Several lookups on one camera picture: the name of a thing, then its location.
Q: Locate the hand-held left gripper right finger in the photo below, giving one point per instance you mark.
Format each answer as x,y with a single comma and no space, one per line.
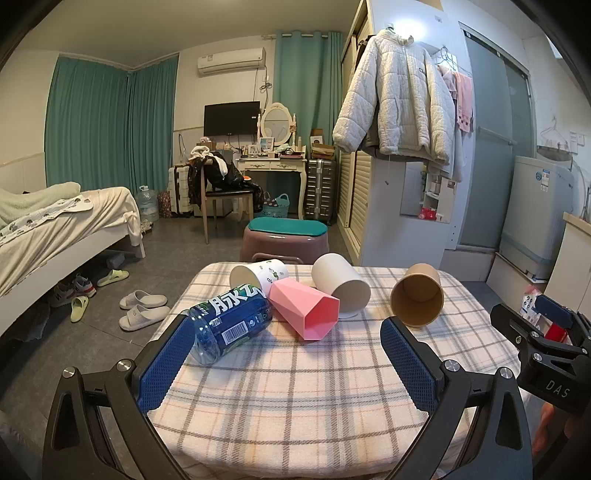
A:
408,364

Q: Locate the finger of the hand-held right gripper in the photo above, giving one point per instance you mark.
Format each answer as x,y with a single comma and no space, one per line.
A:
556,308
512,321

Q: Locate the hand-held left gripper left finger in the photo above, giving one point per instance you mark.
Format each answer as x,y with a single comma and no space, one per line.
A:
165,362

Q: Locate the brown paper cup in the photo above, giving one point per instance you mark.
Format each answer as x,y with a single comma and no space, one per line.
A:
421,276

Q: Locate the plain white cup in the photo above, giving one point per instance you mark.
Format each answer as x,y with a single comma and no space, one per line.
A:
341,282

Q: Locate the pink faceted cup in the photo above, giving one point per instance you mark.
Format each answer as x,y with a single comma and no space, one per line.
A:
300,305

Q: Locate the white leaf-print paper cup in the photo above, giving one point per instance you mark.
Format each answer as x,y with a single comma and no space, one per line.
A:
259,277

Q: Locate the person's right hand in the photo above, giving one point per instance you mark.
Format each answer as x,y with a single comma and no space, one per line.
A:
544,427

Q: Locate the red white packet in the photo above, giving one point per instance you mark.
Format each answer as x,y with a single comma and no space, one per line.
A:
530,302

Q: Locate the grey slipper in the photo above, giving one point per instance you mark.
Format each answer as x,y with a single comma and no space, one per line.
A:
143,299
143,317

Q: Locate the white cabinet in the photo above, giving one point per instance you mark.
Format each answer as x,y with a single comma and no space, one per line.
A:
572,258

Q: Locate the blue plastic bottle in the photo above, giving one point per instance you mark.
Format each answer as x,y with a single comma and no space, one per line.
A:
231,323

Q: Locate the white washing machine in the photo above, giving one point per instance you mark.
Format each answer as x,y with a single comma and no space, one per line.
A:
535,217

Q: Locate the green slipper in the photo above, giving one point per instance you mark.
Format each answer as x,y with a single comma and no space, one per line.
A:
113,278
79,308

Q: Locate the plaid tablecloth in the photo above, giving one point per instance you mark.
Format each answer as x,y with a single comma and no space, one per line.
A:
300,397

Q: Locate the grey sneakers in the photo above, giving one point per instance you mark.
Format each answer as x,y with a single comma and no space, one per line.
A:
74,290

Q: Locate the rectangular mirror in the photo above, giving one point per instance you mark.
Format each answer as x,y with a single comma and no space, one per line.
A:
427,194

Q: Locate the patterned gift bag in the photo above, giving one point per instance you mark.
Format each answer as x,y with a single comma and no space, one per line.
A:
164,205

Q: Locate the white bed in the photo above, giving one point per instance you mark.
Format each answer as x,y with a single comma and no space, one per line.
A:
18,304

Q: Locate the clear water jug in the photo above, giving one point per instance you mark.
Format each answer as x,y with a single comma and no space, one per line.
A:
147,205

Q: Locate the beige bed sheet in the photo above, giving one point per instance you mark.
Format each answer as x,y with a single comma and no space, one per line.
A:
69,230

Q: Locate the purple plastic stool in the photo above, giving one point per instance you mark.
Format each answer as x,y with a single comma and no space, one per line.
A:
281,247

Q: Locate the frosted glass door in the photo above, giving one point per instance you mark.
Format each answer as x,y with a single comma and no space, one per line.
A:
489,152

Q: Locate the white suitcase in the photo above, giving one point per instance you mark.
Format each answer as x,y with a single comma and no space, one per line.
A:
179,191

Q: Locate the white louvred wardrobe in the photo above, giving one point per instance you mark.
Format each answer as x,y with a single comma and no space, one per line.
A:
364,198

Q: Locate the wooden chair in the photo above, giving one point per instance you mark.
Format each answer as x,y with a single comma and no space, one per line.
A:
226,198

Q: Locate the teal stool cushion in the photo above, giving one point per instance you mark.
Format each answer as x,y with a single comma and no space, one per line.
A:
286,226

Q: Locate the teal laundry basket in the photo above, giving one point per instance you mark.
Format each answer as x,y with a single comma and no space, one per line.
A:
273,207

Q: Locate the dark suitcase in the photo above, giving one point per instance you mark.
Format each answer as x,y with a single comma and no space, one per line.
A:
319,191

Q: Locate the black clothes pile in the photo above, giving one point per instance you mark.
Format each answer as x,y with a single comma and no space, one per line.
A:
228,173

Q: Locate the light green blanket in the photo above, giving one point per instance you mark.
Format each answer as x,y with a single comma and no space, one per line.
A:
32,196

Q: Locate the white dressing table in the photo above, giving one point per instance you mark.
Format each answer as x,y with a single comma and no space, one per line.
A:
272,166

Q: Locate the pink hanging clothes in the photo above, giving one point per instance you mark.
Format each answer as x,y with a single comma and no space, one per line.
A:
463,99

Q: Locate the green curtain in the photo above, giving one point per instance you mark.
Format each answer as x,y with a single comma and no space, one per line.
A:
87,120
307,83
152,134

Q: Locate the cardboard boxes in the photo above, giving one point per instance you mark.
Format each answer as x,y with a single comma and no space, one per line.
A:
322,148

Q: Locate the white puffer jacket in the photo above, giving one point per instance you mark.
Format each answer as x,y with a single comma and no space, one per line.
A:
397,97

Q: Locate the black television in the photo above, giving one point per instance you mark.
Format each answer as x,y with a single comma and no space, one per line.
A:
231,118

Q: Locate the oval vanity mirror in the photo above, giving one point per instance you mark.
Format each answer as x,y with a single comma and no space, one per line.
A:
277,121

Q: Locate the white air conditioner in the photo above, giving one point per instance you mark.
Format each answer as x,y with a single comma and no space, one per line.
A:
231,61

